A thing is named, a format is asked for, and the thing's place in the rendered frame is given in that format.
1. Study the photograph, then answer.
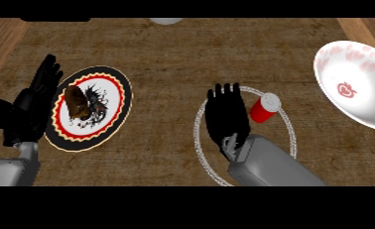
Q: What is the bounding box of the round black-rimmed patterned placemat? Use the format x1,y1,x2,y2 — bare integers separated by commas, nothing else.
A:
44,65,134,153

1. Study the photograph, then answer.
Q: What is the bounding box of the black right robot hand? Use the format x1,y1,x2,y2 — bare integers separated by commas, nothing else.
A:
203,82,252,162

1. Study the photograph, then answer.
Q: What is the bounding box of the white wire ring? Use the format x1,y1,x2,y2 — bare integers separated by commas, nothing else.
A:
193,85,298,187

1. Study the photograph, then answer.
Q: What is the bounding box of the white round object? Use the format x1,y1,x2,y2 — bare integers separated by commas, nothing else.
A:
147,17,185,26

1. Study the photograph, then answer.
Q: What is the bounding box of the white bowl with red print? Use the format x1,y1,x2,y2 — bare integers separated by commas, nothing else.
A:
311,40,375,130

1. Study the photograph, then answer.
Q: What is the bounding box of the red can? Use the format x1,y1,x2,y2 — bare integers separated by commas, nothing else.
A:
249,92,281,124

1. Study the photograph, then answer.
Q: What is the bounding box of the brown squash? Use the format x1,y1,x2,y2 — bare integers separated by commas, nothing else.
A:
63,85,92,122

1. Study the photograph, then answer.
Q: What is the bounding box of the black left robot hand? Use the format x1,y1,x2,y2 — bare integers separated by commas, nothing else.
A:
0,54,66,148

